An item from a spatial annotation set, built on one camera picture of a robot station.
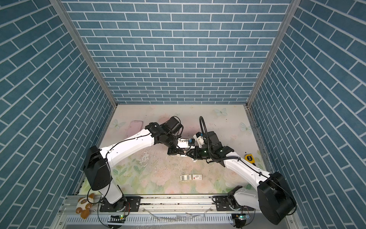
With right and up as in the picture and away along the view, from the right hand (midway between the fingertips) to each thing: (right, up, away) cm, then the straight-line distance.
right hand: (186, 153), depth 79 cm
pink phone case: (-38, +13, +23) cm, 47 cm away
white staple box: (+6, -15, +3) cm, 16 cm away
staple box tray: (0, -15, +4) cm, 16 cm away
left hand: (-1, +2, -1) cm, 3 cm away
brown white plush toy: (-52, -24, -8) cm, 58 cm away
